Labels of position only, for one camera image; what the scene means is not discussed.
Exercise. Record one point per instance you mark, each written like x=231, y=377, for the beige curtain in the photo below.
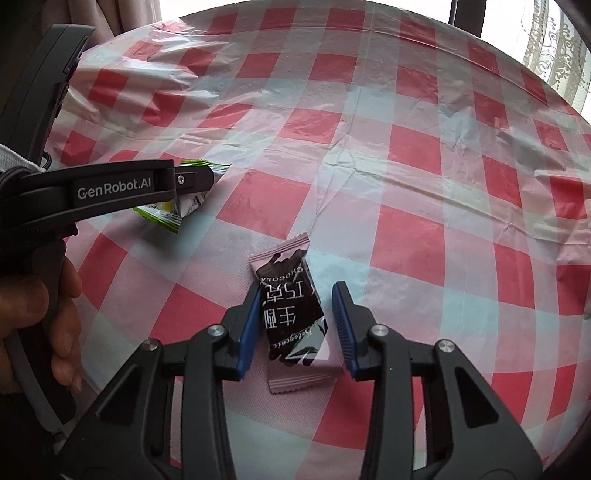
x=134, y=18

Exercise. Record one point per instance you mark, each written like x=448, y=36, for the white lace sheer curtain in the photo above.
x=563, y=60

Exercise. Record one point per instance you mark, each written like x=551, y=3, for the red white checkered tablecloth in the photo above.
x=415, y=184

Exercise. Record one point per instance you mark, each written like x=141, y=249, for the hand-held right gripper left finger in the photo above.
x=247, y=332

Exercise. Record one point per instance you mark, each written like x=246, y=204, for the white lime green snack packet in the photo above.
x=189, y=207

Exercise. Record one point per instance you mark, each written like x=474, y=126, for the person's left hand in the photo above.
x=69, y=323

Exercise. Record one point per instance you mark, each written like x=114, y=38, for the pink black chocolate packet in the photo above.
x=291, y=318

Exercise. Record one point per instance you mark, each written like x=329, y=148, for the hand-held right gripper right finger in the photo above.
x=344, y=332

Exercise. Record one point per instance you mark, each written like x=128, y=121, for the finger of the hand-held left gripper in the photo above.
x=194, y=181

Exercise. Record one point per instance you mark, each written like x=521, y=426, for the dark window frame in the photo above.
x=466, y=14

